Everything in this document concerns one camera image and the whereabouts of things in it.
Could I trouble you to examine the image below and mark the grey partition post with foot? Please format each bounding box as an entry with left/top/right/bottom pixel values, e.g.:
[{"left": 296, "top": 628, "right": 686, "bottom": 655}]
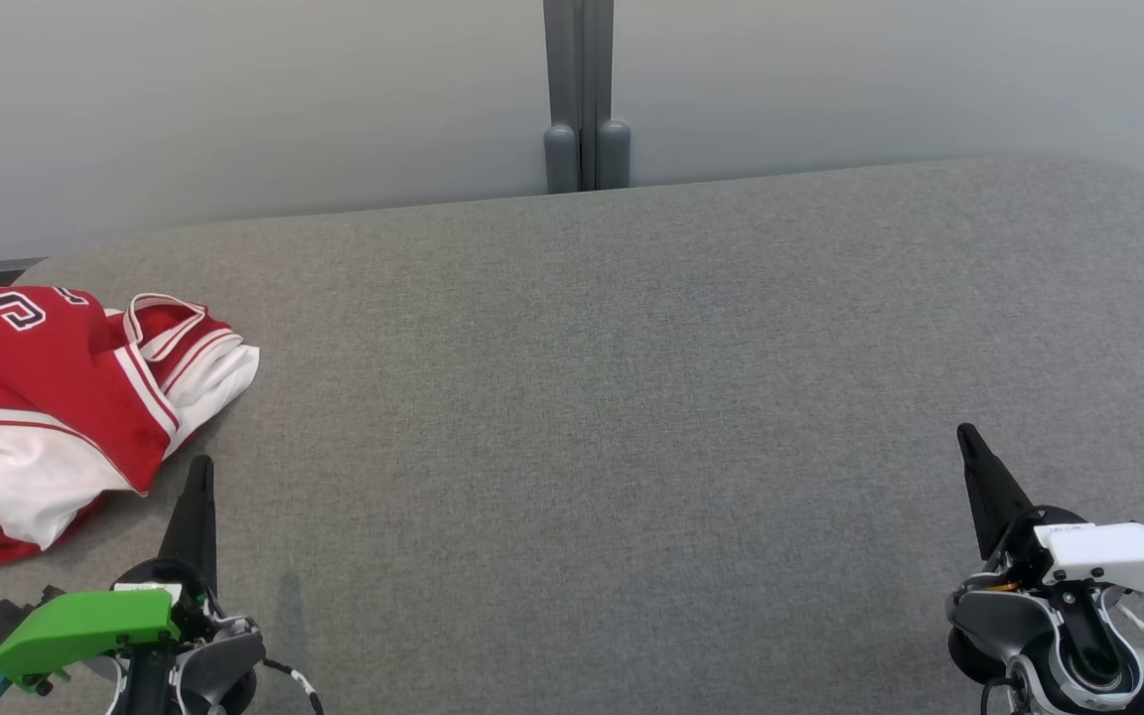
[
  {"left": 582, "top": 0, "right": 633, "bottom": 192},
  {"left": 542, "top": 0, "right": 584, "bottom": 195}
]

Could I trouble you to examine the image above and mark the red Bulls basketball jersey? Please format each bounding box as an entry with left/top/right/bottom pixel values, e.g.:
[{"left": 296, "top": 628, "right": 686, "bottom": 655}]
[{"left": 0, "top": 286, "right": 261, "bottom": 496}]

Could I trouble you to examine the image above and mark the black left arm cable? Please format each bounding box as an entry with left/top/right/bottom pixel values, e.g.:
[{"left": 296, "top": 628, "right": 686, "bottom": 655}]
[{"left": 259, "top": 655, "right": 327, "bottom": 715}]

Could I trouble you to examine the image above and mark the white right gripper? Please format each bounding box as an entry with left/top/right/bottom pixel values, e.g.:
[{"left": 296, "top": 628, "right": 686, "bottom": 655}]
[{"left": 957, "top": 423, "right": 1144, "bottom": 603}]

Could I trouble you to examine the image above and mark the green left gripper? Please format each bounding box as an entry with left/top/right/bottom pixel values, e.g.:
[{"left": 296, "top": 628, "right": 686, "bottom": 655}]
[{"left": 0, "top": 455, "right": 222, "bottom": 694}]

